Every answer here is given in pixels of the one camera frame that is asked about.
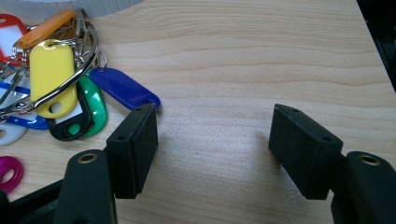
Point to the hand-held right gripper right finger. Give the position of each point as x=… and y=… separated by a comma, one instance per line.
x=299, y=149

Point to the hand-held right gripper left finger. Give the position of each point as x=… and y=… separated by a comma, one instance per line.
x=134, y=155

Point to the black key tag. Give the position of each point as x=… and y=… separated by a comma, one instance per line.
x=87, y=119

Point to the green key tag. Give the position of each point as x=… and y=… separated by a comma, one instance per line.
x=99, y=105

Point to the indigo key tag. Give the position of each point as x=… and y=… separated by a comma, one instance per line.
x=121, y=87

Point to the blue key tag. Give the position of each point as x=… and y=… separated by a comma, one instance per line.
x=31, y=123

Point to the magenta key tag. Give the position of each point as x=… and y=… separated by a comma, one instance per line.
x=17, y=165

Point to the yellow key tag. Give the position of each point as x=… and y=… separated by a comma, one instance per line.
x=51, y=73

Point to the white key tag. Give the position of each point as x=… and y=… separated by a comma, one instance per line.
x=8, y=137

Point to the orange key tag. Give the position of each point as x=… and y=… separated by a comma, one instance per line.
x=43, y=29

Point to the red key tag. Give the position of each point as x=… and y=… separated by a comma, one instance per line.
x=7, y=21

